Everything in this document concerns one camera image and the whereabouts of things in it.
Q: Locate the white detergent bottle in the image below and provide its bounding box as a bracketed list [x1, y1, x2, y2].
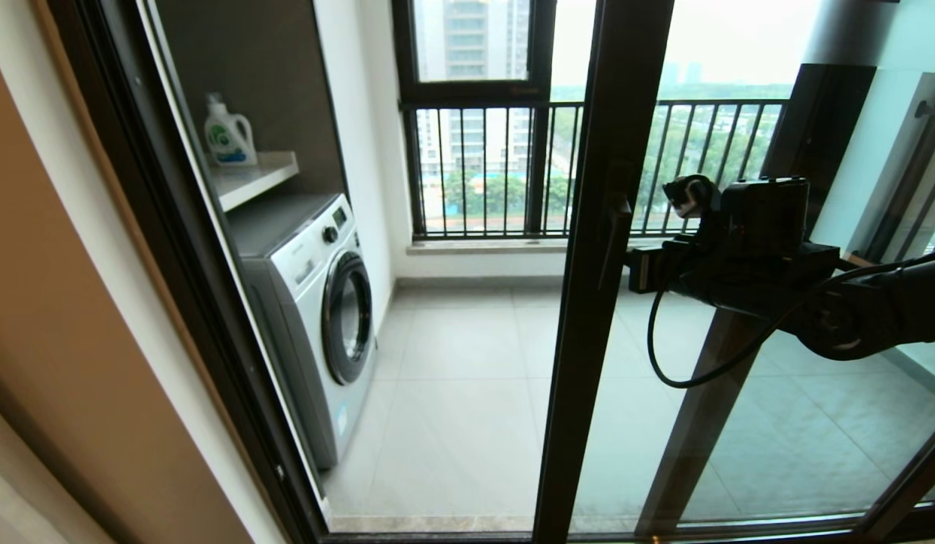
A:
[205, 93, 260, 167]

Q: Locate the white front-load washing machine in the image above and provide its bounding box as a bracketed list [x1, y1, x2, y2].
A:
[227, 193, 379, 471]

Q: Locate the black metal balcony railing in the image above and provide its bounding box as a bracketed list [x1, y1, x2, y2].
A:
[402, 98, 789, 241]

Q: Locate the dark door handle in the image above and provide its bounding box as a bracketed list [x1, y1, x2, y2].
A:
[600, 193, 634, 292]

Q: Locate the black side balcony railing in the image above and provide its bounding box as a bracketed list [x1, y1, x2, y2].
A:
[853, 76, 935, 264]

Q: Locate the white stone shelf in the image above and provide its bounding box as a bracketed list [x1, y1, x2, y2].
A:
[212, 152, 301, 212]

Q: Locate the grey stone window sill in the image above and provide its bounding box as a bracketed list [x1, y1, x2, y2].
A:
[407, 236, 665, 258]

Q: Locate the dark framed sliding glass door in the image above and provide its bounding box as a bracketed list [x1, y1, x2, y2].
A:
[532, 0, 935, 544]

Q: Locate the dark outer door frame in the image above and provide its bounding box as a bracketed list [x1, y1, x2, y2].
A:
[51, 0, 935, 544]

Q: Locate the frosted white glass sticker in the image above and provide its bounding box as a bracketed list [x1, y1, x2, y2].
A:
[807, 0, 900, 67]

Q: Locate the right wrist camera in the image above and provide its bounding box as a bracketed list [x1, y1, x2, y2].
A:
[662, 175, 722, 222]

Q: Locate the dark window frame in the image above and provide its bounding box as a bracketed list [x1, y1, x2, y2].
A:
[392, 0, 589, 240]

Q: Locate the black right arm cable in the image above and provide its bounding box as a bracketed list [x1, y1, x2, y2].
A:
[646, 249, 935, 391]

